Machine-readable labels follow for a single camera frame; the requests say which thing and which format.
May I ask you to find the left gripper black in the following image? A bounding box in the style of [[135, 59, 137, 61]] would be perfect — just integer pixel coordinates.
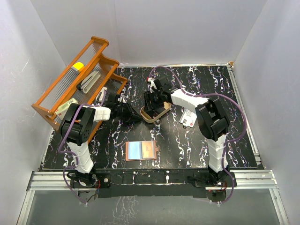
[[115, 102, 142, 123]]

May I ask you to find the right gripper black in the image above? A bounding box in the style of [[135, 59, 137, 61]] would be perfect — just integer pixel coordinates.
[[144, 90, 164, 112]]

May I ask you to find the beige oval tray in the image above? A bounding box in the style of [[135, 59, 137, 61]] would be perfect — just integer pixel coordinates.
[[140, 102, 172, 123]]

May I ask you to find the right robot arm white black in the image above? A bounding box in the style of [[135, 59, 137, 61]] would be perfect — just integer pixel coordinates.
[[140, 77, 230, 186]]

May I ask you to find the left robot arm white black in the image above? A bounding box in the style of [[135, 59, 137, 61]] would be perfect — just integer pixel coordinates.
[[58, 90, 142, 187]]

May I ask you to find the white printed paper packet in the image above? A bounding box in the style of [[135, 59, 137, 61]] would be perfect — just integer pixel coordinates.
[[179, 109, 197, 128]]

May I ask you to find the small white stapler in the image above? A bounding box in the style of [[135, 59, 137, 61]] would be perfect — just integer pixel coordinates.
[[95, 87, 107, 103]]

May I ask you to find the orange wooden shelf rack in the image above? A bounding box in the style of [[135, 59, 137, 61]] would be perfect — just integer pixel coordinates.
[[31, 36, 128, 143]]

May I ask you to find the grey black stapler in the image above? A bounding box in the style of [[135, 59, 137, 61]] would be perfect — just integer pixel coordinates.
[[76, 71, 100, 94]]

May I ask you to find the green white staples box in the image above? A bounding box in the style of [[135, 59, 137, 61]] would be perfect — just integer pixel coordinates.
[[55, 98, 78, 120]]

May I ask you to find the yellow grey eraser block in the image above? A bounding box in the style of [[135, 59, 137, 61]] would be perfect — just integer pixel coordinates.
[[71, 62, 85, 73]]

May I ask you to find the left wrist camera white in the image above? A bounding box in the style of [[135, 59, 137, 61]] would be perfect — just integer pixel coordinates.
[[118, 94, 126, 104]]

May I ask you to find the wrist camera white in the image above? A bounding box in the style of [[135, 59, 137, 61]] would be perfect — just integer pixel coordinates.
[[118, 94, 126, 104], [146, 77, 157, 92]]

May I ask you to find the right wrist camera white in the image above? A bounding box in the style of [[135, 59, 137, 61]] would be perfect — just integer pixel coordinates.
[[146, 77, 157, 92]]

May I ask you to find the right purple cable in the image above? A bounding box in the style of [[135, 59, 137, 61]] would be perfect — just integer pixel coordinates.
[[146, 65, 248, 203]]

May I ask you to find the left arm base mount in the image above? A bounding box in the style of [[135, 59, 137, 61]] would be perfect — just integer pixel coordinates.
[[67, 171, 111, 203]]

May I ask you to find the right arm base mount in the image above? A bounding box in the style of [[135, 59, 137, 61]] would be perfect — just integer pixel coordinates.
[[187, 170, 237, 191]]

